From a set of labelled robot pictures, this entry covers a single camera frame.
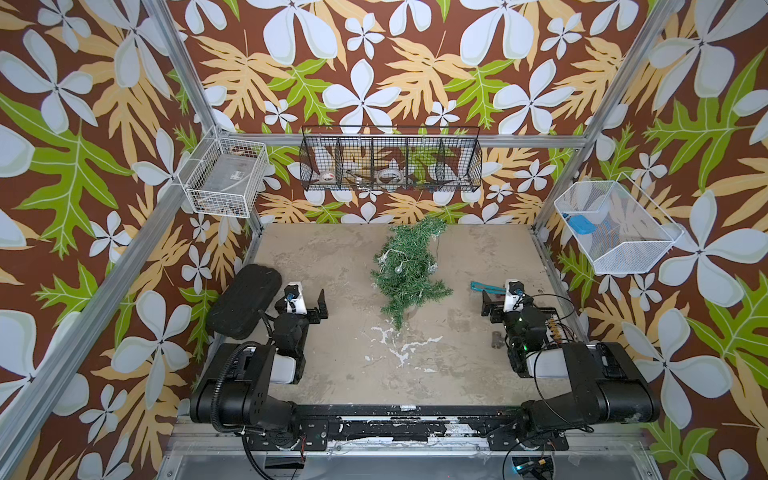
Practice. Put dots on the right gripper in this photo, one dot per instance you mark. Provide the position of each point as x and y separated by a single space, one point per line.
498 308

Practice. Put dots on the blue object in basket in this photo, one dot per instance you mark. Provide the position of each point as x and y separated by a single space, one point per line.
580 225

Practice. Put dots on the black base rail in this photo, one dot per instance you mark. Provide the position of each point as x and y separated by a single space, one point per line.
322 427

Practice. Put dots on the black wire basket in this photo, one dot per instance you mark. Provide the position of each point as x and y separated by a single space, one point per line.
390 158

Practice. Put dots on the white wire basket right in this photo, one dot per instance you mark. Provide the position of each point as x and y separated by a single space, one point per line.
633 232

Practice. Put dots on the black oval pad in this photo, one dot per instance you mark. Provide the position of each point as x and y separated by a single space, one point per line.
236 313

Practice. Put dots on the small green christmas tree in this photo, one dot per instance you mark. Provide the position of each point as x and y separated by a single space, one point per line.
413 288

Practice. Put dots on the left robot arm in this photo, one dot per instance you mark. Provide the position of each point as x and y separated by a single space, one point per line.
233 394

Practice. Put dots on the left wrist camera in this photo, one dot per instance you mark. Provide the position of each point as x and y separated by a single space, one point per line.
294 299

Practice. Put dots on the clear string lights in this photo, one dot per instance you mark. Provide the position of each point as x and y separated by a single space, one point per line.
395 260

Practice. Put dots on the small metal pipe fitting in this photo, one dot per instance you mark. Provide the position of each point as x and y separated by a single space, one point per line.
497 340

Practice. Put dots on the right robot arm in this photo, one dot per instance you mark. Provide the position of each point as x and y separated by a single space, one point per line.
580 385

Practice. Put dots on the white wire basket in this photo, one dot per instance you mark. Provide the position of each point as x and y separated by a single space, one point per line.
633 232
222 175

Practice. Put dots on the white wire basket left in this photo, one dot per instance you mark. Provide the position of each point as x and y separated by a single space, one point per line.
222 175

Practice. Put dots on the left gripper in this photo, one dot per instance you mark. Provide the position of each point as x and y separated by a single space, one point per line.
313 316

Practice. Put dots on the teal battery connector tool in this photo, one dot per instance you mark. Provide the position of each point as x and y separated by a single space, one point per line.
480 287

